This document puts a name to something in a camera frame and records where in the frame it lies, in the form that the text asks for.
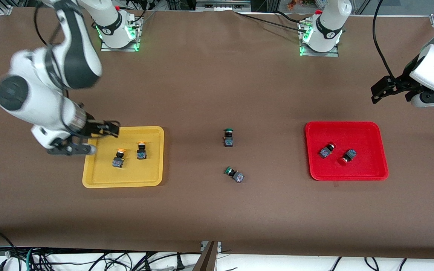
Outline red push button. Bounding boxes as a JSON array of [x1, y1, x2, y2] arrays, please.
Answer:
[[339, 149, 358, 164], [319, 143, 336, 159]]

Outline dark table leg beam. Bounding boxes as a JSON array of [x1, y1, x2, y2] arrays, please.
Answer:
[[193, 241, 219, 271]]

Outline tangled black floor cables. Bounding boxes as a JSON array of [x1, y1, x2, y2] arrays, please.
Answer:
[[32, 250, 176, 271]]

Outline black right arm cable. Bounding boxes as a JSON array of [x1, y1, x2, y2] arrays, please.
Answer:
[[33, 6, 122, 128]]

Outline grey metal frame box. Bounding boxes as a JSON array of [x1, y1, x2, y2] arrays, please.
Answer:
[[196, 0, 251, 10]]

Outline brown table cover sheet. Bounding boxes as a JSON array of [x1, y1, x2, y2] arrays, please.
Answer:
[[0, 8, 434, 260]]

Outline short black tabletop cable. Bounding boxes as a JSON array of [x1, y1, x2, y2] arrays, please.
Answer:
[[275, 11, 308, 24]]

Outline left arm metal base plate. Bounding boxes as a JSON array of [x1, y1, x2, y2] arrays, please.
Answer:
[[299, 23, 339, 58]]

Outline red plastic tray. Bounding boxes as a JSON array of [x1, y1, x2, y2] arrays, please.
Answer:
[[305, 121, 390, 181]]

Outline teal floor cable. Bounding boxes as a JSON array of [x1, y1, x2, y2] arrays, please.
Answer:
[[26, 247, 36, 271]]

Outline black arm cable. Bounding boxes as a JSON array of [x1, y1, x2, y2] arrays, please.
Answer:
[[372, 0, 395, 79], [33, 6, 122, 128]]

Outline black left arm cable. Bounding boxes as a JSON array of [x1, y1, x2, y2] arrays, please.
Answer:
[[372, 0, 395, 79]]

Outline yellow plastic tray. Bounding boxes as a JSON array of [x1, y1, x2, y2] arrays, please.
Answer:
[[82, 126, 165, 188]]

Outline green push button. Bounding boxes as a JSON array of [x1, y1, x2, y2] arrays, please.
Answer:
[[223, 128, 235, 148], [224, 166, 245, 184]]

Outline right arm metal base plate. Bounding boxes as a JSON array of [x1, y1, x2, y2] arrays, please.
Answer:
[[100, 17, 141, 52]]

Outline long black tabletop cable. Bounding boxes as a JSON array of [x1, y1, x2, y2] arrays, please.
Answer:
[[234, 11, 305, 30]]

